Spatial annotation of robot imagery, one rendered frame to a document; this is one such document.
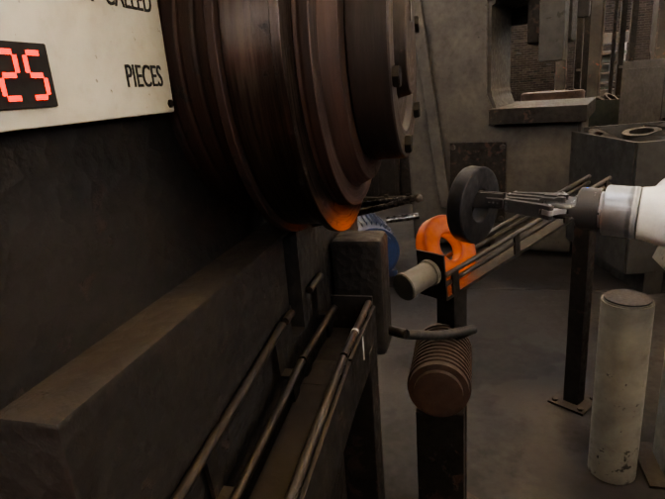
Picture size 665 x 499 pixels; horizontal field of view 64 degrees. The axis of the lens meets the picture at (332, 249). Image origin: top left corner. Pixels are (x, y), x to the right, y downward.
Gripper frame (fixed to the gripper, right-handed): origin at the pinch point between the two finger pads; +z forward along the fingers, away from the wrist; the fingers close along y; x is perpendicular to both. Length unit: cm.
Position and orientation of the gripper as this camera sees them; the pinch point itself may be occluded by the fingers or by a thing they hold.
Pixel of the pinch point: (487, 199)
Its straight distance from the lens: 109.2
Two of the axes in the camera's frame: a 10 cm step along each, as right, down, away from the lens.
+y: 5.5, -2.8, 7.9
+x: -0.4, -9.5, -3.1
